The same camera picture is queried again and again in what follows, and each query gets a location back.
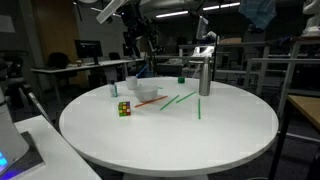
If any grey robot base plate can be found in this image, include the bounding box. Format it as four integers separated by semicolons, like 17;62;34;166
0;130;46;180

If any small blue liquid bottle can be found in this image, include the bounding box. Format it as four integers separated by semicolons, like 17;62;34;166
110;80;119;98

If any round white table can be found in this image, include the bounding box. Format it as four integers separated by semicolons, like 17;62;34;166
58;76;280;180

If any metal frame table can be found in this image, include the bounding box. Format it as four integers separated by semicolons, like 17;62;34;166
277;34;320;118
177;41;272;97

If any multicolour puzzle cube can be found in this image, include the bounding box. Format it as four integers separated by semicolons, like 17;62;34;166
117;101;132;118

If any green straw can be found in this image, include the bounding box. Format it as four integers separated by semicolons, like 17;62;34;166
159;94;181;112
175;91;197;104
197;97;202;121

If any ceiling light strip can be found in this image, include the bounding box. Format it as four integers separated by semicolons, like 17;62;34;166
154;10;190;19
202;1;241;11

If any long white office desk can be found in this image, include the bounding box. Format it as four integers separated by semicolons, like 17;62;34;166
30;58;145;103

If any hanging blue cloth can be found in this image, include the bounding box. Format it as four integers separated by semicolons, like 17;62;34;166
238;0;278;32

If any black computer monitor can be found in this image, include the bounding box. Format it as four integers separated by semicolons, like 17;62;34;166
73;39;103;66

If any wooden top desk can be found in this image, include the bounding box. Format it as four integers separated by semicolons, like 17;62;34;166
267;94;320;180

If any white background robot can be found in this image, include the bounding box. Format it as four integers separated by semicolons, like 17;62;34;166
301;0;320;37

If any orange straw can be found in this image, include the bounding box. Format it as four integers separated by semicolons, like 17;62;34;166
134;95;169;109

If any black camera tripod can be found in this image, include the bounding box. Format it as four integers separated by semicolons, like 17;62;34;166
0;49;54;125

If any lit white background machine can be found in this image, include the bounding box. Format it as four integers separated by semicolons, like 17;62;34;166
194;15;218;57

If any white mug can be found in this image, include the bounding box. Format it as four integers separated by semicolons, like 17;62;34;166
125;75;139;91

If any stainless steel water bottle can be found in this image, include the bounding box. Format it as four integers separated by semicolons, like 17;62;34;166
198;56;212;97

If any white robot stand table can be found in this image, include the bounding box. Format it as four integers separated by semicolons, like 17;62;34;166
0;114;103;180

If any black office chair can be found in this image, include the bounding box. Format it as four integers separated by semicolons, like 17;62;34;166
46;51;71;70

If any white bowl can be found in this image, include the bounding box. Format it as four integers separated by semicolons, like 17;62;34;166
133;84;159;103

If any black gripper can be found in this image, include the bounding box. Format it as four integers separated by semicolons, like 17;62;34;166
124;30;142;50

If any blue straw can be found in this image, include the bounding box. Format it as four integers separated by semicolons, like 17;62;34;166
135;63;150;80

